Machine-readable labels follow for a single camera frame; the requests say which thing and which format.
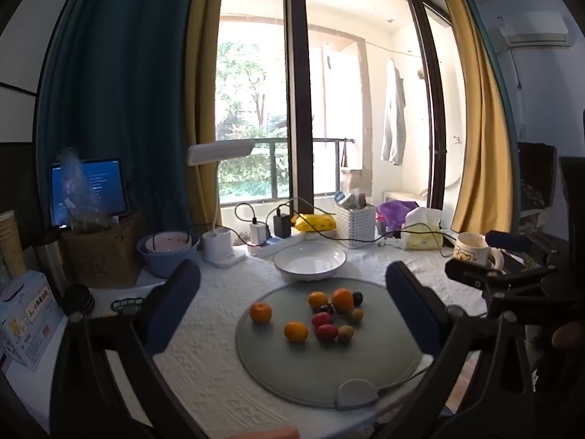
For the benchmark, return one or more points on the teal curtain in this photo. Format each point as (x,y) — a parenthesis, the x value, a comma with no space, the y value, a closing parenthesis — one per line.
(491,55)
(114,77)

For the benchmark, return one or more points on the blue roll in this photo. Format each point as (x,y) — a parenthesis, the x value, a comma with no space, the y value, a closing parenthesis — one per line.
(340,197)

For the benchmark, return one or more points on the person's left hand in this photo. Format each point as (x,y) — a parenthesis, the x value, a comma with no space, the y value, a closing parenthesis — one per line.
(269,433)

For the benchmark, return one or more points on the pink bowl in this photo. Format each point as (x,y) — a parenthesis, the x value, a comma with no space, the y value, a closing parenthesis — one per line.
(169,241)

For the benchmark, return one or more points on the white power strip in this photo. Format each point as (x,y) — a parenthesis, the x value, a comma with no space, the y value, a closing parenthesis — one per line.
(263,250)

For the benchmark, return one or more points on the black charger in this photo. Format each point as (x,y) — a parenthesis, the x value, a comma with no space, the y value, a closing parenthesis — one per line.
(282,226)

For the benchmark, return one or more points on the dark window frame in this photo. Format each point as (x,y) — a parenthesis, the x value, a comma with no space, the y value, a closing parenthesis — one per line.
(429,100)
(297,77)

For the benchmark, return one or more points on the yellow tissue pack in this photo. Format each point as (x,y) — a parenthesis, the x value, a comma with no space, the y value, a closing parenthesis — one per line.
(420,238)

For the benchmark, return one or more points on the black round lid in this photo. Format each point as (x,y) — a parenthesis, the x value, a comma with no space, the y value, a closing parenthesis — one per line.
(77,299)

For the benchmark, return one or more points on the white air conditioner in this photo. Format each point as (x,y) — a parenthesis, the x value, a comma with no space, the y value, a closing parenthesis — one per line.
(534,27)

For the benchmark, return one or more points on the person's right hand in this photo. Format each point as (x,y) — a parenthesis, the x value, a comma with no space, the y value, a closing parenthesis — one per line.
(566,336)

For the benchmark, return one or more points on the clear plastic bag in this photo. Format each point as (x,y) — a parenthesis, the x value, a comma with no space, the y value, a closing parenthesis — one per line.
(75,178)

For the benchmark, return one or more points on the white plate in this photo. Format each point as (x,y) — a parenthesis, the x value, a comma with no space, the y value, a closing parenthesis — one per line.
(311,263)

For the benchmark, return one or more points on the white plastic basket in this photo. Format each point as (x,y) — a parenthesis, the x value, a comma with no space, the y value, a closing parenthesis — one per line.
(356,224)

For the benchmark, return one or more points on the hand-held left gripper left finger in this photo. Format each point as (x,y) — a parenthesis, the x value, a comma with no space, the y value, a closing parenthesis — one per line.
(176,302)

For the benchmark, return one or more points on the yellow curtain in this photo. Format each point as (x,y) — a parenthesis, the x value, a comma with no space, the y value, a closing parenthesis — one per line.
(203,77)
(480,146)

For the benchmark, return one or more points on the white printed mug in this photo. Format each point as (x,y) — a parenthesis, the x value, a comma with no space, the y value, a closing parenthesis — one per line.
(470,249)

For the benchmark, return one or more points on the stack of paper cups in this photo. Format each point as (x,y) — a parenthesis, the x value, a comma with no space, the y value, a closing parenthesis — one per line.
(11,247)

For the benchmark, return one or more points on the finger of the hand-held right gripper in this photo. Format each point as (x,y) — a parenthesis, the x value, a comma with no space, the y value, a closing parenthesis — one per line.
(470,272)
(505,240)

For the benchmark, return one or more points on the brown stick item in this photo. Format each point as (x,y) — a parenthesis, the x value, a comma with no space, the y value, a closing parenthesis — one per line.
(362,199)

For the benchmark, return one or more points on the white textured tablecloth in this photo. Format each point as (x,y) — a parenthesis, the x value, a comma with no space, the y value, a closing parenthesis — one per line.
(205,375)

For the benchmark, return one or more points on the brown cardboard box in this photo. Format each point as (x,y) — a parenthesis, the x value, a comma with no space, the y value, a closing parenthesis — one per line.
(105,251)

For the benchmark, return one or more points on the hanging grey garment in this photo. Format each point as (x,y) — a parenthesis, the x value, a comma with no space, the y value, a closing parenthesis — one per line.
(393,119)

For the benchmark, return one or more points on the dark thermos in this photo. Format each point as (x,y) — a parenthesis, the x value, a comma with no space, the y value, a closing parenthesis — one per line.
(50,265)

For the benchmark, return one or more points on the tan cardboard carton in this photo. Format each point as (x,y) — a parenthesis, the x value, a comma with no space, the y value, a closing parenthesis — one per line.
(352,178)

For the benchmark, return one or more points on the purple cloth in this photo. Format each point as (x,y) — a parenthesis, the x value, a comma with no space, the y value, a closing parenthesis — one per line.
(393,212)

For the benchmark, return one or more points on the white charger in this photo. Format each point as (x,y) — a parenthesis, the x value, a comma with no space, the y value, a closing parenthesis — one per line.
(260,233)

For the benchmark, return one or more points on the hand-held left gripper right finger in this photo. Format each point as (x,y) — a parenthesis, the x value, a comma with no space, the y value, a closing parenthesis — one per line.
(409,304)

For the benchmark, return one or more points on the balcony railing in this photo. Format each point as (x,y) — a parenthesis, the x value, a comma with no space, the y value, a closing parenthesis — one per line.
(274,141)

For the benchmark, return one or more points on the yellow snack packet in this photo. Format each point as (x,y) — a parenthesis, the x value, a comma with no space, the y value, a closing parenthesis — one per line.
(315,223)

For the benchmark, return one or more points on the large orange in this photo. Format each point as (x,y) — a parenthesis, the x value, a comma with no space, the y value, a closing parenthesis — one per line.
(342,300)

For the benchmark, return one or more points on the white desk lamp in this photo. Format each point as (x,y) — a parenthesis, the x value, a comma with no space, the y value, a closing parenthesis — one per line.
(219,247)

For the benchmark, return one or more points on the blue white tissue box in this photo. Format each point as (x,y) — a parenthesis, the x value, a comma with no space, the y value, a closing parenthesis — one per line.
(27,320)

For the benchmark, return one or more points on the grey round mat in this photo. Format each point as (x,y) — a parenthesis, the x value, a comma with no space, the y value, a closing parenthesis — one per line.
(283,366)

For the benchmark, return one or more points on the dark plum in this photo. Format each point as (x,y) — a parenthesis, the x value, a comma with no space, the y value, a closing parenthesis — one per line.
(325,309)
(357,298)

